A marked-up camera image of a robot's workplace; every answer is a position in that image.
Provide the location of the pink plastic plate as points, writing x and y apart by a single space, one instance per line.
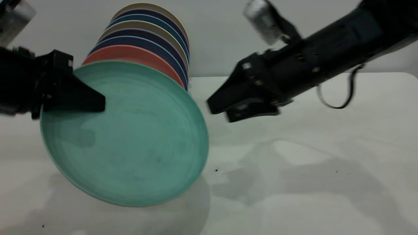
130 51

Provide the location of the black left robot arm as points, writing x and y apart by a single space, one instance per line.
14 81

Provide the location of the beige plastic plate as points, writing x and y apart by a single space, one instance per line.
143 5
137 24

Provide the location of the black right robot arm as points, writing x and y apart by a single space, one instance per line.
352 36

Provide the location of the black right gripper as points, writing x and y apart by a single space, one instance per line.
287 71

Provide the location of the dark blue plastic plate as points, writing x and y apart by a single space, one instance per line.
137 40

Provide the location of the green plastic plate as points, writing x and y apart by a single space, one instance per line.
130 137

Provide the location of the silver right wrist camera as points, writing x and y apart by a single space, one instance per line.
264 19

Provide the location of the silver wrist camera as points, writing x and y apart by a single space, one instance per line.
264 19
13 19

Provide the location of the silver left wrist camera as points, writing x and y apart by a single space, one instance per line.
13 19

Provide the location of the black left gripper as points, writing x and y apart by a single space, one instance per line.
52 68

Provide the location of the teal blue plastic plate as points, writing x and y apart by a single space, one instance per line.
140 17

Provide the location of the dark purple plastic plate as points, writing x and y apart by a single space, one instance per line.
143 11
137 32

